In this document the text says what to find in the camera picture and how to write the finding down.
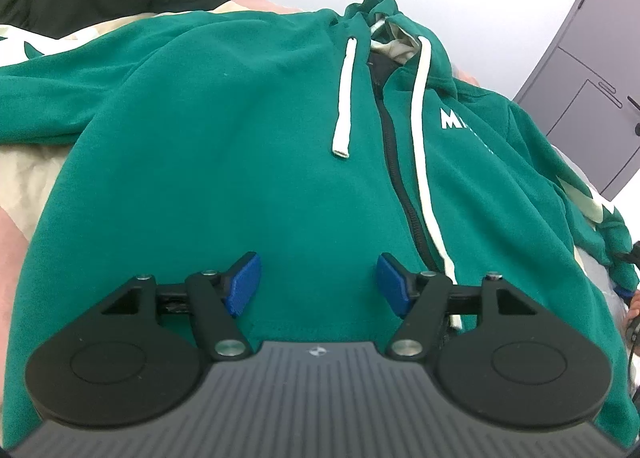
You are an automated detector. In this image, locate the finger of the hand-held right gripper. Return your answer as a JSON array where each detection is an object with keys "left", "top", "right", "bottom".
[{"left": 619, "top": 241, "right": 640, "bottom": 271}]

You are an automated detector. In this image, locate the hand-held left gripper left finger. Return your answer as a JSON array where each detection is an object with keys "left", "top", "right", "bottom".
[{"left": 97, "top": 251, "right": 262, "bottom": 361}]

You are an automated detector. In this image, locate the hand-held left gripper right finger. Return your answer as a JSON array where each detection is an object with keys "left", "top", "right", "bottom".
[{"left": 376, "top": 252, "right": 543, "bottom": 361}]

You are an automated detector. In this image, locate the green zip hoodie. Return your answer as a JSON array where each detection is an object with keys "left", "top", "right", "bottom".
[{"left": 0, "top": 0, "right": 640, "bottom": 441}]

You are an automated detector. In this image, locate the person's right hand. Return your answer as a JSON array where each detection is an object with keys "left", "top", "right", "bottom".
[{"left": 624, "top": 294, "right": 640, "bottom": 339}]

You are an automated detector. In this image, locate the grey door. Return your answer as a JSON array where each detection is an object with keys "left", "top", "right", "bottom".
[{"left": 512, "top": 0, "right": 640, "bottom": 201}]

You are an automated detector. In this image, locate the patchwork bedsheet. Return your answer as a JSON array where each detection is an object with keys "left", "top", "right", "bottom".
[{"left": 0, "top": 0, "right": 640, "bottom": 419}]

